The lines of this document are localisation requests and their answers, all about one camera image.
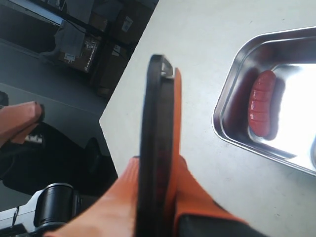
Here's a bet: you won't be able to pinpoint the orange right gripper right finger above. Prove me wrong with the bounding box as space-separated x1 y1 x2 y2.
172 155 267 237

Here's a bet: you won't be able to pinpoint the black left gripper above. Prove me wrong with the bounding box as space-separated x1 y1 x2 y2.
34 183 81 227

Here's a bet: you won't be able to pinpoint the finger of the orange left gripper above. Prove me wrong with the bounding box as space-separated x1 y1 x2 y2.
0 101 44 145

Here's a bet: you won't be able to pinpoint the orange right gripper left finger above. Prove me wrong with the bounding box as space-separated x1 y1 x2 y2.
44 157 139 237

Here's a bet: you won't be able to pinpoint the dark transparent lunch box lid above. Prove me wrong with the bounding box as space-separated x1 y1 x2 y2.
134 54 182 237

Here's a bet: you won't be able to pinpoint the red toy sausage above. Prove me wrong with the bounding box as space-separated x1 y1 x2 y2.
247 70 276 137

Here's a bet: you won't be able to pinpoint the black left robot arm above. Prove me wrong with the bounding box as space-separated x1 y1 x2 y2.
0 101 81 237

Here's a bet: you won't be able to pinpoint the black office chair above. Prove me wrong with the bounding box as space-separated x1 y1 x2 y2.
0 122 118 197

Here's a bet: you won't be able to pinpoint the cardboard boxes on shelf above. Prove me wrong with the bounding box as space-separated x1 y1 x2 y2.
53 0 153 99

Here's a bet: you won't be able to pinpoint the stainless steel lunch box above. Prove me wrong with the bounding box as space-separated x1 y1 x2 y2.
212 27 316 175

